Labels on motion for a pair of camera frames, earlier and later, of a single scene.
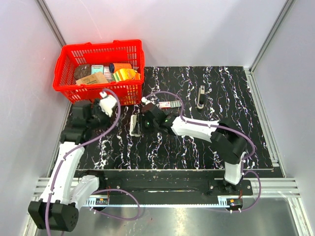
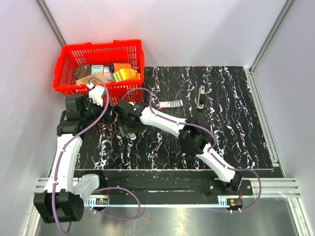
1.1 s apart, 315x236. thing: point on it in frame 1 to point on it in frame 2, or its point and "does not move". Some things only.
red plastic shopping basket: [82, 71] does not move
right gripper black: [142, 118] to [122, 122]
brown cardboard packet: [99, 77] does not move
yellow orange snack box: [126, 74] does not move
